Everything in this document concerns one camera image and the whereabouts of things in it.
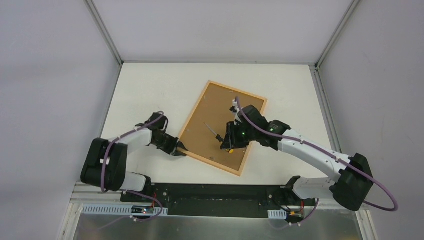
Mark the aluminium corner profile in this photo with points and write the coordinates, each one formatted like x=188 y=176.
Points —
x=99 y=22
x=322 y=70

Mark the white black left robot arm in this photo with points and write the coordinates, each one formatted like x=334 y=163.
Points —
x=105 y=165

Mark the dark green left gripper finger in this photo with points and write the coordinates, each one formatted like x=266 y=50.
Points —
x=180 y=147
x=179 y=153

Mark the white slotted cable duct right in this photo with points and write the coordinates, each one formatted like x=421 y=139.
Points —
x=279 y=214

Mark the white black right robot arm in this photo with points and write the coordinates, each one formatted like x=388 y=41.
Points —
x=347 y=180

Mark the aluminium corner profile right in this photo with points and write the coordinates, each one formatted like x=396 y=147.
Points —
x=322 y=70

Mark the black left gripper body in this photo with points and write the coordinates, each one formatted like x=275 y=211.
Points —
x=173 y=146

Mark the black yellow screwdriver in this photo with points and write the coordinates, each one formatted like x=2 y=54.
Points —
x=219 y=138

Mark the white slotted cable duct left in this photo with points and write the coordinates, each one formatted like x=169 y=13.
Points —
x=123 y=210

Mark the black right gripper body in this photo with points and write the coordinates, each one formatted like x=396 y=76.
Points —
x=230 y=139

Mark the aluminium front table rail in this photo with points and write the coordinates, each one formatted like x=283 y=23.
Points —
x=84 y=193

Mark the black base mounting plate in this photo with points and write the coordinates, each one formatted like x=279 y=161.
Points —
x=222 y=200

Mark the aluminium corner profile left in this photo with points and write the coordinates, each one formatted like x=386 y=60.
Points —
x=99 y=22

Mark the white slotted cable duct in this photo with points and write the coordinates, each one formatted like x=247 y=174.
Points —
x=279 y=214
x=123 y=210

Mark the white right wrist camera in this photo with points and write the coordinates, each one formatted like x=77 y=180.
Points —
x=235 y=107

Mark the yellow wooden picture frame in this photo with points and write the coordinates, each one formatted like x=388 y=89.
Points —
x=192 y=122

